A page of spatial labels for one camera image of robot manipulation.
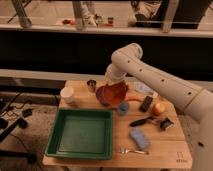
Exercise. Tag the white paper cup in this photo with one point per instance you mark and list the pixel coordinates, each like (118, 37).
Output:
(67, 94)

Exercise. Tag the orange bowl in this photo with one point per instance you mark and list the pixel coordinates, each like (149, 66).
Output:
(114, 94)

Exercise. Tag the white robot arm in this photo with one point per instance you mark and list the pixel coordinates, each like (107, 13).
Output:
(192, 99)

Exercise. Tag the clear plastic bag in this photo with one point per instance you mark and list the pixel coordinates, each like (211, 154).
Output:
(142, 88)

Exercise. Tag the small black clip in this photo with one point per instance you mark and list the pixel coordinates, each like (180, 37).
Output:
(166, 124)

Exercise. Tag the orange carrot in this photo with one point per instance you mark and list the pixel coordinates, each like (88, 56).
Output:
(132, 98)

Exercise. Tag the green plastic tray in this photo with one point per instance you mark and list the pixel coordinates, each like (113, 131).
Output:
(81, 134)

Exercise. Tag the red yellow apple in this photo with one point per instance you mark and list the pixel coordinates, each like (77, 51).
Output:
(158, 109)

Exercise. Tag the small metal cup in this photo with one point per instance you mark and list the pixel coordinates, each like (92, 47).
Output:
(91, 85)

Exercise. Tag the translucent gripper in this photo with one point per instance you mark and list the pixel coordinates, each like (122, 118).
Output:
(110, 82)

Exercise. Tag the black rectangular block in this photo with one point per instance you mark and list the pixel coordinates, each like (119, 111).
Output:
(146, 104)

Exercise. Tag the metal fork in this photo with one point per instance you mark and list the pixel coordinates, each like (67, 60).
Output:
(125, 151)

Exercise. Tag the blue sponge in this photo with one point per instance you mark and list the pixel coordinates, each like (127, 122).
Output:
(139, 138)

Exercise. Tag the black handled peeler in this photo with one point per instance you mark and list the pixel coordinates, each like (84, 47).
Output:
(140, 122)

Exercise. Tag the small blue cup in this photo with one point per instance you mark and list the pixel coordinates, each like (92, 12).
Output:
(123, 108)

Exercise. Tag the purple bowl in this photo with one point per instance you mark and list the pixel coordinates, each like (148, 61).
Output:
(99, 96)

